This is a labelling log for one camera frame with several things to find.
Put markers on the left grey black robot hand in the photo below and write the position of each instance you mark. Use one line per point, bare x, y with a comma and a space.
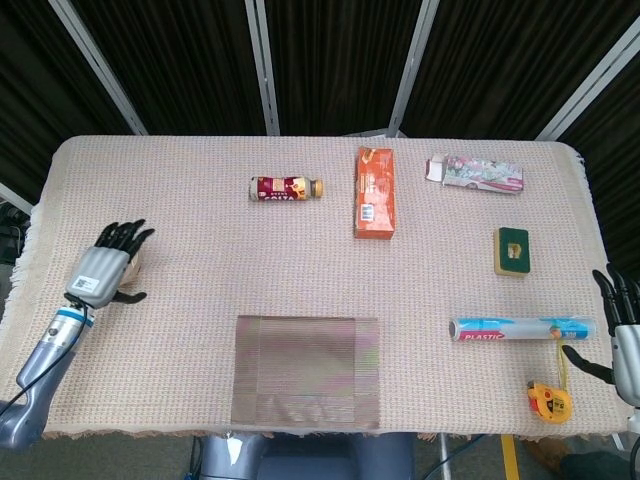
97, 272

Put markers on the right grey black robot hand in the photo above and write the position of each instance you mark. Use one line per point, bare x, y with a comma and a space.
627, 350

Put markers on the light brown bowl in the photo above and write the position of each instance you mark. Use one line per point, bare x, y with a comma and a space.
134, 270

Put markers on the brown woven placemat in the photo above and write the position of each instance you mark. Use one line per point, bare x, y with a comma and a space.
305, 370

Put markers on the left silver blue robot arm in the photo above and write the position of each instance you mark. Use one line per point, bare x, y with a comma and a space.
42, 365

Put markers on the yellow tape measure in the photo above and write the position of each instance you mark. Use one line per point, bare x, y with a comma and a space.
550, 402

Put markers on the beige woven tablecloth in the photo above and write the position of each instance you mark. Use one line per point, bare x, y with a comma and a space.
200, 260

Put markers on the blue plastic wrap roll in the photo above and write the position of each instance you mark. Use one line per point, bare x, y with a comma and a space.
520, 329

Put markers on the green yellow sponge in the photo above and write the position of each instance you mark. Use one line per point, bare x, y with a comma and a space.
512, 252

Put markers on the red Costa coffee bottle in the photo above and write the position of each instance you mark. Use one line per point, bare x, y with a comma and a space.
280, 189

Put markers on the white metal table leg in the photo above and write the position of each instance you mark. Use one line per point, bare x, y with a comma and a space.
445, 457

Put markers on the pink floral carton box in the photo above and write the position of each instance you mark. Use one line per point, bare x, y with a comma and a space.
480, 175

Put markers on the grey blue robot torso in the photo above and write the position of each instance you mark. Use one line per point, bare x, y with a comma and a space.
300, 457

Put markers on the orange carton box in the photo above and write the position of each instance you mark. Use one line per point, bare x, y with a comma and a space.
375, 200

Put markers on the dark pleated curtain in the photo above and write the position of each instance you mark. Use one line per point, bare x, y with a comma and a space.
340, 50

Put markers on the white screen frame post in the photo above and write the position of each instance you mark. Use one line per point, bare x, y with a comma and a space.
15, 196
264, 65
412, 65
590, 85
100, 65

